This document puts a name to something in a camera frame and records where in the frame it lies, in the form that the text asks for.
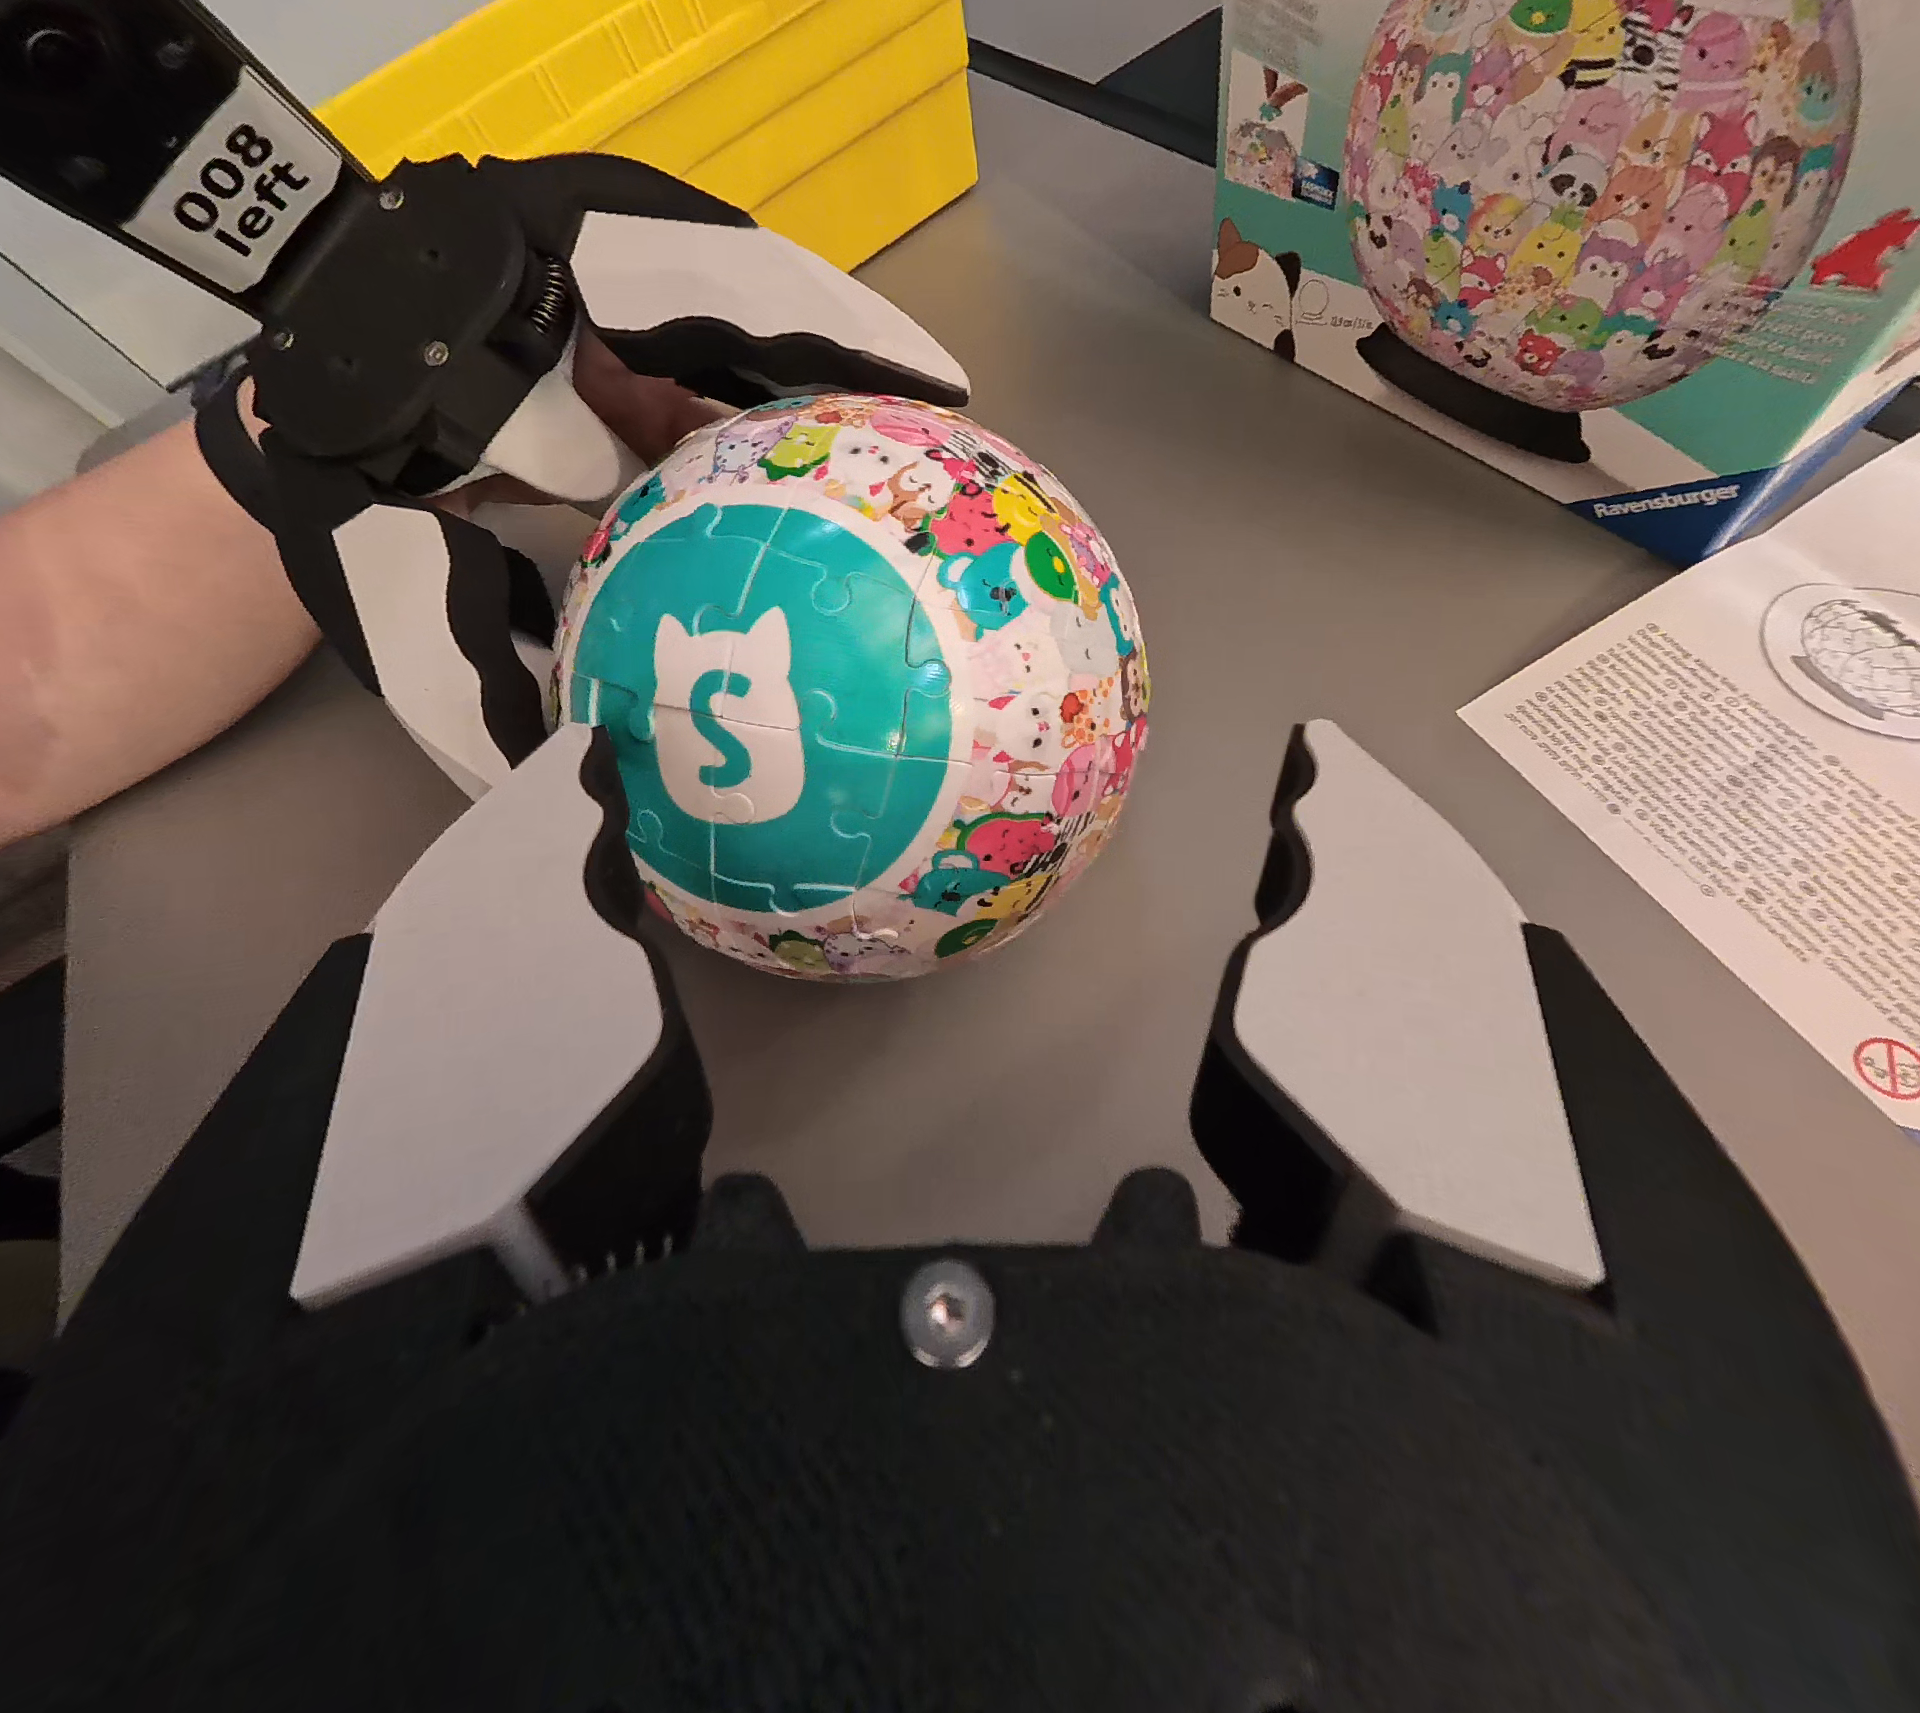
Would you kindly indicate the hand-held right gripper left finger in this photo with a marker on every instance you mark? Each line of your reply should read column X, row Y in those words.
column 480, row 1039

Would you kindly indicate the person's left hand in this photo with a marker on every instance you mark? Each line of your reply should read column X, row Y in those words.
column 659, row 414

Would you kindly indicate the white instruction leaflet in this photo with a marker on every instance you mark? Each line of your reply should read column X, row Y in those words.
column 1726, row 785

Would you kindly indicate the puzzle ball cardboard box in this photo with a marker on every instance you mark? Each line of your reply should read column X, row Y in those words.
column 1574, row 166

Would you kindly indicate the colourful puzzle ball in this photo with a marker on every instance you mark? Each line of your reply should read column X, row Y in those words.
column 856, row 693

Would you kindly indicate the yellow plastic bin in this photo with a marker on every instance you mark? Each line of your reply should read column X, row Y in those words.
column 720, row 61

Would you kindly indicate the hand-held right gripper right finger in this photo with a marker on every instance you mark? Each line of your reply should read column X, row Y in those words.
column 1412, row 1039

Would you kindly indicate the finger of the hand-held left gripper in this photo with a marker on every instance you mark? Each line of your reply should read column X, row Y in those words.
column 384, row 618
column 779, row 281

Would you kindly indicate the person's left forearm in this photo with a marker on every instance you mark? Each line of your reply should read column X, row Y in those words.
column 120, row 632

